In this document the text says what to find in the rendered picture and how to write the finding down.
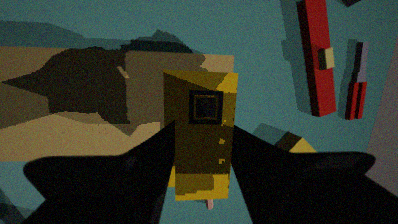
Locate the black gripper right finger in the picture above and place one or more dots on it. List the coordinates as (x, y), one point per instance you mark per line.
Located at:
(269, 176)

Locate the tan panel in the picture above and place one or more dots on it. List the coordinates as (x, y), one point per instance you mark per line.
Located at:
(71, 102)

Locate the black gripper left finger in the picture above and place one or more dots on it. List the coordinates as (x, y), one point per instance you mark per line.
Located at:
(141, 174)

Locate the long red flat bar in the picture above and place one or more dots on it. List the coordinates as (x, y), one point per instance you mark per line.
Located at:
(319, 59)

